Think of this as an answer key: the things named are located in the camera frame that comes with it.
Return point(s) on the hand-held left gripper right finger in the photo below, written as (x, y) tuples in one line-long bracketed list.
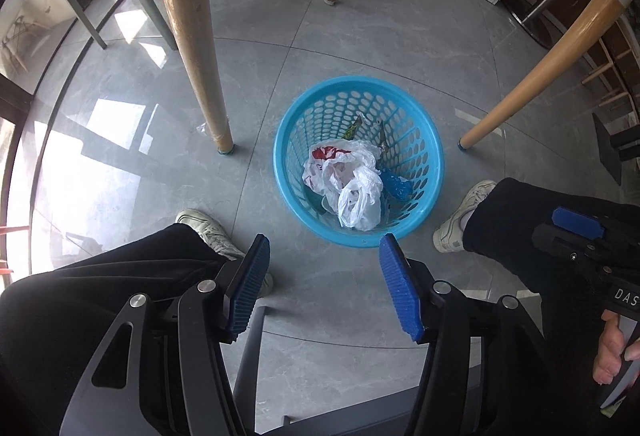
[(400, 288)]

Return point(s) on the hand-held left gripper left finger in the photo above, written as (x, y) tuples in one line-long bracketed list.
[(247, 288)]

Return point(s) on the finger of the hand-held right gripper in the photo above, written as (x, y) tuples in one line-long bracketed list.
[(577, 222)]

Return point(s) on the white plastic bag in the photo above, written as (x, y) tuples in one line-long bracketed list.
[(355, 196)]

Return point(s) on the blue plastic bag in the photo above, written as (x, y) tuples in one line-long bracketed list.
[(396, 185)]

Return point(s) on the gold patterned brown wrapper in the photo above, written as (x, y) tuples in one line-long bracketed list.
[(384, 136)]

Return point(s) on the blue plastic basket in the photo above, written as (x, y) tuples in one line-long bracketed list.
[(320, 106)]

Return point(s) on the person's right hand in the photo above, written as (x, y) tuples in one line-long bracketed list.
[(607, 346)]

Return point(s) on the person's left white shoe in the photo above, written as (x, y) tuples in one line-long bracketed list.
[(212, 231)]

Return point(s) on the person's white shoe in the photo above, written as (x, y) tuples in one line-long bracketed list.
[(212, 231), (460, 221)]

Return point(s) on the person's right leg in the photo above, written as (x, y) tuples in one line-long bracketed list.
[(505, 226)]

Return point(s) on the person's leg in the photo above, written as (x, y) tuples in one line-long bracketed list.
[(75, 306), (505, 226)]

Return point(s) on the grey chair base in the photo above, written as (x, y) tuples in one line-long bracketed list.
[(252, 366)]

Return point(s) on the black stand base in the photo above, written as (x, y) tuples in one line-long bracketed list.
[(612, 151)]

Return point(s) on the person's right white shoe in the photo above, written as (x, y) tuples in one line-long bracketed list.
[(460, 221)]

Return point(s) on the wooden background furniture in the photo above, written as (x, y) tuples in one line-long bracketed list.
[(612, 71)]

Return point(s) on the person's left leg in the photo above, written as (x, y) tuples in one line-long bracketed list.
[(75, 306)]

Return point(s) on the black window frame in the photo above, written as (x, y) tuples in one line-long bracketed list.
[(15, 93)]

